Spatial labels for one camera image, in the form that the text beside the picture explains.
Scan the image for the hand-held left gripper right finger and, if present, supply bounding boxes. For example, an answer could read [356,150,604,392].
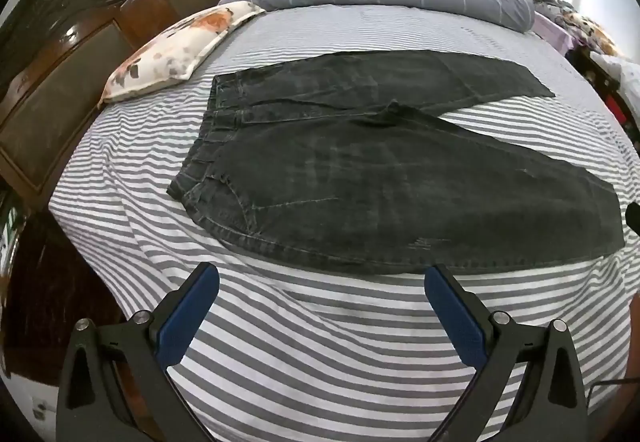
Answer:
[424,263,603,442]

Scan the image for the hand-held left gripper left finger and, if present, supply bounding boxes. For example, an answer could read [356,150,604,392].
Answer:
[55,262,221,442]

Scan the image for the dark grey denim pants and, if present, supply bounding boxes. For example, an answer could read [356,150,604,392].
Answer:
[166,50,626,275]

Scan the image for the grey white striped bed sheet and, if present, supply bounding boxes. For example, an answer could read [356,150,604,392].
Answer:
[47,4,640,442]

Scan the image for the dark wooden nightstand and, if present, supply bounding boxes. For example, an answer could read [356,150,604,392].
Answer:
[0,209,121,378]

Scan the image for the clothes pile beside bed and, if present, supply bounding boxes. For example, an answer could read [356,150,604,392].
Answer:
[532,0,621,57]

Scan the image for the floral print pillow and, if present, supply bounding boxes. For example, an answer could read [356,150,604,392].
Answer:
[97,0,267,105]

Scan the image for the carved dark wooden headboard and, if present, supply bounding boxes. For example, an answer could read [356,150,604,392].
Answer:
[0,0,236,210]

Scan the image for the thin black cable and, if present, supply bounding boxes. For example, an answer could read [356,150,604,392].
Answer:
[587,377,640,403]

